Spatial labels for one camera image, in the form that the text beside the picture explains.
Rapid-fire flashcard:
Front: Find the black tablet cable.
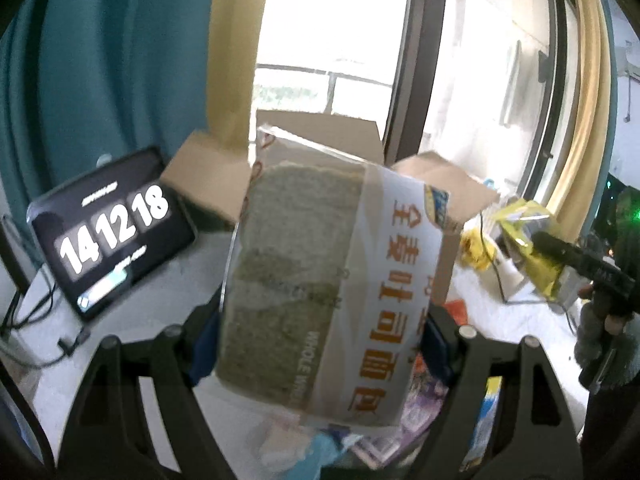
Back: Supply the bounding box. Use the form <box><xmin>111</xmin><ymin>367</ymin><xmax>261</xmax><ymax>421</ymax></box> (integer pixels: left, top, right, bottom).
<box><xmin>0</xmin><ymin>280</ymin><xmax>92</xmax><ymax>367</ymax></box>

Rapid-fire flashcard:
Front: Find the yellow bag with black print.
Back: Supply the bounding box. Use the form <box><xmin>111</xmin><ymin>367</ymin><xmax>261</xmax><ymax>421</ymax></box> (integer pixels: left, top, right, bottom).
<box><xmin>459</xmin><ymin>229</ymin><xmax>501</xmax><ymax>272</ymax></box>

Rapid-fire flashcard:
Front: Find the black power cable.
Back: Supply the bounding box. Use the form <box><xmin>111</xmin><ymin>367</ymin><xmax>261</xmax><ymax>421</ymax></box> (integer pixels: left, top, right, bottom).
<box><xmin>477</xmin><ymin>209</ymin><xmax>578</xmax><ymax>333</ymax></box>

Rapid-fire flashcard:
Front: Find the white textured cloth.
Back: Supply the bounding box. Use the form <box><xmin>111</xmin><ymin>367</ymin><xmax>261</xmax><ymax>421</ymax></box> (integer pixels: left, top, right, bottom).
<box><xmin>15</xmin><ymin>230</ymin><xmax>601</xmax><ymax>480</ymax></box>

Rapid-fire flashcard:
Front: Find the person's right forearm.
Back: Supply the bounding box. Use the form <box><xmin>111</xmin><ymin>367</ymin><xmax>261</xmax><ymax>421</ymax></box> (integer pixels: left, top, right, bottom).
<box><xmin>582</xmin><ymin>385</ymin><xmax>640</xmax><ymax>480</ymax></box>

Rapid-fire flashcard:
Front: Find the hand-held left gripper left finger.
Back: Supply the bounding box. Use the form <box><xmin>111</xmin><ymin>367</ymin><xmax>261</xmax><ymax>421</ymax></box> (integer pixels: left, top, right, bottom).
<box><xmin>60</xmin><ymin>304</ymin><xmax>226</xmax><ymax>480</ymax></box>

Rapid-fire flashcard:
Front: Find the blue and yellow snack packet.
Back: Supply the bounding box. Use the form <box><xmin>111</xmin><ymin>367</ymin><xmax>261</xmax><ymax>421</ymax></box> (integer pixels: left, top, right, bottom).
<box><xmin>460</xmin><ymin>375</ymin><xmax>504</xmax><ymax>472</ymax></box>

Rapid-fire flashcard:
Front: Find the beige curtain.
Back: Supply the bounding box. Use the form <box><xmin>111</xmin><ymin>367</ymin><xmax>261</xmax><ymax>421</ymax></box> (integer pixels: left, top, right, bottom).
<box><xmin>545</xmin><ymin>0</ymin><xmax>613</xmax><ymax>211</ymax></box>
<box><xmin>207</xmin><ymin>0</ymin><xmax>273</xmax><ymax>161</ymax></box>

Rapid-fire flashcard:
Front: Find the person's right hand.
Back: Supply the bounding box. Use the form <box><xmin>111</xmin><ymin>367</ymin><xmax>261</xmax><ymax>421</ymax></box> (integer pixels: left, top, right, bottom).
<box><xmin>574</xmin><ymin>284</ymin><xmax>637</xmax><ymax>392</ymax></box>

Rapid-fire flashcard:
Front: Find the white air conditioner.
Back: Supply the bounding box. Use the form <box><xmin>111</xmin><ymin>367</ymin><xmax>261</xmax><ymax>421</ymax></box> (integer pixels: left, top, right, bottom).
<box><xmin>617</xmin><ymin>42</ymin><xmax>640</xmax><ymax>81</ymax></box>

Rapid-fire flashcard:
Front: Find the black window frame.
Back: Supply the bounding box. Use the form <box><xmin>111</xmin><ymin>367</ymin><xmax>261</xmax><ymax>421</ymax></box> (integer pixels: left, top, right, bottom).
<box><xmin>382</xmin><ymin>0</ymin><xmax>451</xmax><ymax>166</ymax></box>
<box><xmin>520</xmin><ymin>0</ymin><xmax>572</xmax><ymax>196</ymax></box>

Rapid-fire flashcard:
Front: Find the black tablet clock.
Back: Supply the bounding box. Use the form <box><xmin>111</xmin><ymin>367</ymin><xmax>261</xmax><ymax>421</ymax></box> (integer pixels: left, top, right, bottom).
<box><xmin>27</xmin><ymin>146</ymin><xmax>197</xmax><ymax>322</ymax></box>

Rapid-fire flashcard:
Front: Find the teal curtain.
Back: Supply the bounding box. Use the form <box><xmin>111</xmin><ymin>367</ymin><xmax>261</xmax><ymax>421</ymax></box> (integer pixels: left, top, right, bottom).
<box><xmin>0</xmin><ymin>0</ymin><xmax>221</xmax><ymax>241</ymax></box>

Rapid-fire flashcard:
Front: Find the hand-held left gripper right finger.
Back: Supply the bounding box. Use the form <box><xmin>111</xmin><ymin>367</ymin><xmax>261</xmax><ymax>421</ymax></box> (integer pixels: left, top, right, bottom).
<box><xmin>410</xmin><ymin>304</ymin><xmax>587</xmax><ymax>480</ymax></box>

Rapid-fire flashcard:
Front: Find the sliced bread packet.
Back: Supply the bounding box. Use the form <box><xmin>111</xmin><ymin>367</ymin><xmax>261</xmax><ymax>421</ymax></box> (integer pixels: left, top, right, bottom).
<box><xmin>215</xmin><ymin>125</ymin><xmax>458</xmax><ymax>428</ymax></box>

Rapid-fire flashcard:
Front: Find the red snack packet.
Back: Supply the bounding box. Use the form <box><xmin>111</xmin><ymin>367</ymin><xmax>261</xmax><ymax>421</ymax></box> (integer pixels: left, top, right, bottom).
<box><xmin>444</xmin><ymin>299</ymin><xmax>472</xmax><ymax>327</ymax></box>

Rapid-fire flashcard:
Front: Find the shiny yellow snack bag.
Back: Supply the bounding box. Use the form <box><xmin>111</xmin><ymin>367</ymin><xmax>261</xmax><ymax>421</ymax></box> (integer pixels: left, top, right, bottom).
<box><xmin>492</xmin><ymin>199</ymin><xmax>567</xmax><ymax>302</ymax></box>

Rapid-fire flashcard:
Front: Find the brown cardboard box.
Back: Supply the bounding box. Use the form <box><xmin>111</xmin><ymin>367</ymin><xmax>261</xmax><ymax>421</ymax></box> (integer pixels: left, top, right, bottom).
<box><xmin>160</xmin><ymin>110</ymin><xmax>501</xmax><ymax>306</ymax></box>

